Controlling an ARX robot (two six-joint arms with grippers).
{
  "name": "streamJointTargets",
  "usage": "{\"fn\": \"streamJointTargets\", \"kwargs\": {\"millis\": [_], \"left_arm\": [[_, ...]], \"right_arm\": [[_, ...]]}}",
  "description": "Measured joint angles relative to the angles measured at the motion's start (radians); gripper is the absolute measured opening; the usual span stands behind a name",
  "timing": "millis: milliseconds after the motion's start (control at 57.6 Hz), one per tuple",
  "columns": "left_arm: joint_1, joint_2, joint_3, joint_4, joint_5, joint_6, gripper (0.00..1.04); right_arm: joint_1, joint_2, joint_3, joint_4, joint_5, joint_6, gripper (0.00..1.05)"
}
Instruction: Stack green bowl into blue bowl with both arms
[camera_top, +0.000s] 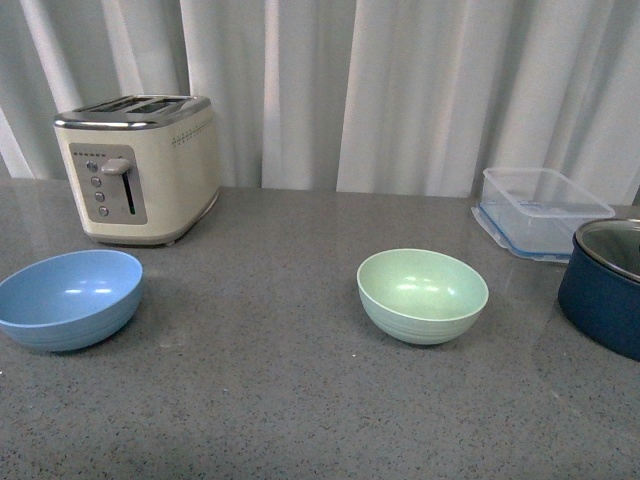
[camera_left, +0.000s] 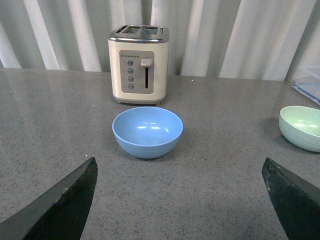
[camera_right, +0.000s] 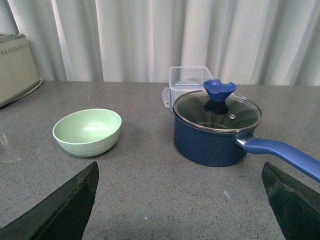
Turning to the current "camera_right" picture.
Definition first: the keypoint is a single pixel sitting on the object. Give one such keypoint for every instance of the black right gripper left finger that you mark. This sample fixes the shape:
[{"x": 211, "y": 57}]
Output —
[{"x": 63, "y": 215}]

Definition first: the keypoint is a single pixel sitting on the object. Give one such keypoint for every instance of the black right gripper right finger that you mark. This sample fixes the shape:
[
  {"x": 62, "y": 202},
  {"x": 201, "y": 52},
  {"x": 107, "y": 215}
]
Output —
[{"x": 295, "y": 205}]

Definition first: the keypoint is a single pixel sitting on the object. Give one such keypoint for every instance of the green bowl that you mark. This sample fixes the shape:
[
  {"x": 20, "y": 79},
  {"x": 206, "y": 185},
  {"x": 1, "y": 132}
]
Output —
[{"x": 89, "y": 132}]

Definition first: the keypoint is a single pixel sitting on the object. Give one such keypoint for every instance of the blue saucepan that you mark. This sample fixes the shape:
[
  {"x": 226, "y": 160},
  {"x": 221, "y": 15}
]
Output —
[{"x": 217, "y": 149}]

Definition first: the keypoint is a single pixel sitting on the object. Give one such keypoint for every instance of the glass lid with blue knob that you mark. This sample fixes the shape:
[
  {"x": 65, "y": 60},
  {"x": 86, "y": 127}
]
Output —
[{"x": 217, "y": 108}]

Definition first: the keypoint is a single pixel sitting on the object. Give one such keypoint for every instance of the cream toaster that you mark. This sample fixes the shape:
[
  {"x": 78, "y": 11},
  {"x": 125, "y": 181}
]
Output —
[{"x": 18, "y": 72}]

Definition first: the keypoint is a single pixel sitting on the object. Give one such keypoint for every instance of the clear plastic container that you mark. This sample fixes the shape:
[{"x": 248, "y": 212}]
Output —
[{"x": 184, "y": 79}]

